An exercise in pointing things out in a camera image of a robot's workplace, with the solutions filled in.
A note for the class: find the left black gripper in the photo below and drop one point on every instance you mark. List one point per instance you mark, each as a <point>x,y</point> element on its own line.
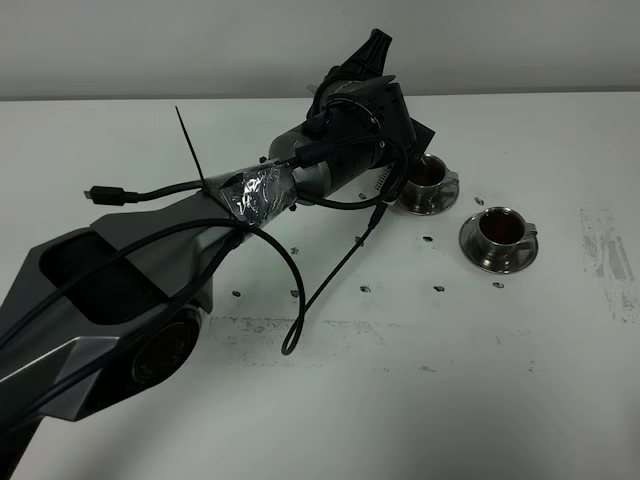
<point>360,105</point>

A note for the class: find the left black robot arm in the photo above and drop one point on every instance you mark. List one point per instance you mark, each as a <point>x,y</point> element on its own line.
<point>103,313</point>

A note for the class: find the far stainless steel teacup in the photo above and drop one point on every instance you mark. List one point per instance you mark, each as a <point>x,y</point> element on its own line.
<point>430,167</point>

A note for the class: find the stainless steel teacup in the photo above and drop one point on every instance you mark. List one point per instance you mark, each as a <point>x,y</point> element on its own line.
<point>503,231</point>
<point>430,167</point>

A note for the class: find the near stainless steel teacup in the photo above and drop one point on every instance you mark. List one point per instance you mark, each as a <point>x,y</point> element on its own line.
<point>503,231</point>

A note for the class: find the far steel cup saucer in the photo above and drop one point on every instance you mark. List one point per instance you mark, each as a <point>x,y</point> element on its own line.
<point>420,198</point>

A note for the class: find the steel cup saucer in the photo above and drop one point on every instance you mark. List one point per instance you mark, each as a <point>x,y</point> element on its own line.
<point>420,198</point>
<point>495,258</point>

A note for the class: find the near steel cup saucer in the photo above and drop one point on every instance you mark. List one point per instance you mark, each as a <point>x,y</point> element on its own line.
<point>495,258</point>

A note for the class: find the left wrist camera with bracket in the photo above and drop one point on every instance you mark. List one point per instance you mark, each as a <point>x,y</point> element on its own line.
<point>412,135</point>

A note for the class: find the black cable tie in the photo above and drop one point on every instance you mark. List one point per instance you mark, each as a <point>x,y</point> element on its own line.
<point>192,150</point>

